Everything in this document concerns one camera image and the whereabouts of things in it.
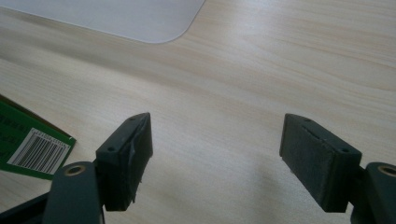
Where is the green box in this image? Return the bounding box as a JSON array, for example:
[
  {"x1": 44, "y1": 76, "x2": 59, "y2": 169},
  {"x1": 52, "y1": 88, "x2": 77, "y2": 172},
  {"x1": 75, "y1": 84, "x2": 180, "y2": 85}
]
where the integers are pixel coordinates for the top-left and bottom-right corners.
[{"x1": 0, "y1": 93, "x2": 78, "y2": 181}]

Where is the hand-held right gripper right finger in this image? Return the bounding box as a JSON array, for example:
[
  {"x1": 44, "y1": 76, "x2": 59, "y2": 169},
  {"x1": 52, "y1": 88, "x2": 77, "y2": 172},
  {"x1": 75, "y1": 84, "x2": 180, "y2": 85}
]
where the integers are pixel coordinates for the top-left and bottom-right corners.
[{"x1": 278, "y1": 113, "x2": 363, "y2": 214}]

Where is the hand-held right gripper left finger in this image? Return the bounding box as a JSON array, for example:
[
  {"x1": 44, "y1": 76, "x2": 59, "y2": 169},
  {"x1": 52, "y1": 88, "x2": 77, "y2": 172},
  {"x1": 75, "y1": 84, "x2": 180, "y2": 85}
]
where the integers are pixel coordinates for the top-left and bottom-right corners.
[{"x1": 94, "y1": 112, "x2": 154, "y2": 212}]

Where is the white mat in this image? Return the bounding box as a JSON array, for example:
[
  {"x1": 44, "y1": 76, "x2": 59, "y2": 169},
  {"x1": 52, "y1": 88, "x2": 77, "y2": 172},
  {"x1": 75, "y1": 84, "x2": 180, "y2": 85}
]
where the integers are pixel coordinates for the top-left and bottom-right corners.
[{"x1": 0, "y1": 0, "x2": 206, "y2": 45}]

